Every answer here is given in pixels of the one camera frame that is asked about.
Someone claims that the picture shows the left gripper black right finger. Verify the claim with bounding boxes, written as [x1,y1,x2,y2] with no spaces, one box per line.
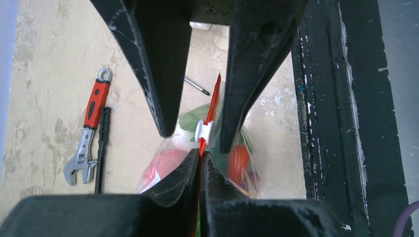
[200,152,342,237]

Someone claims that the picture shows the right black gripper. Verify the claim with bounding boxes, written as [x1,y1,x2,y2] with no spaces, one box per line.
[91,0,307,154]

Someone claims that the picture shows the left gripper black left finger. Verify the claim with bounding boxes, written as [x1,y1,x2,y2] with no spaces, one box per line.
[0,149,199,237]

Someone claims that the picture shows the orange carrot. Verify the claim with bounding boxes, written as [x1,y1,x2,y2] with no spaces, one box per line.
[227,144,250,184]

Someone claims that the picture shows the clear orange-zip bag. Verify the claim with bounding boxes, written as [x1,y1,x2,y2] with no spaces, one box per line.
[135,73,261,200]

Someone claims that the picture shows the red pink fruit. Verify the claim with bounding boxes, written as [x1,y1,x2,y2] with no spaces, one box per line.
[137,149,187,193]

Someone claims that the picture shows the black yellow-handled screwdriver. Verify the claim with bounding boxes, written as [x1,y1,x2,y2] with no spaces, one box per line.
[184,78,210,96]

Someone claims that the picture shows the red-handled adjustable wrench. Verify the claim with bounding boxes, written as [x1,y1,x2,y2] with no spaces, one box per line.
[63,68,112,186]

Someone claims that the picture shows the black T-handle tool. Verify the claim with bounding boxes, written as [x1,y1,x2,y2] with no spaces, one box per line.
[94,106,111,195]

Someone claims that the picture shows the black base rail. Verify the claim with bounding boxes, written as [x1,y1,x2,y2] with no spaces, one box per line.
[292,0,419,237]

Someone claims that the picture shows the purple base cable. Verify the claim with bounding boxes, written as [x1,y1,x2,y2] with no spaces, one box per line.
[392,200,419,237]

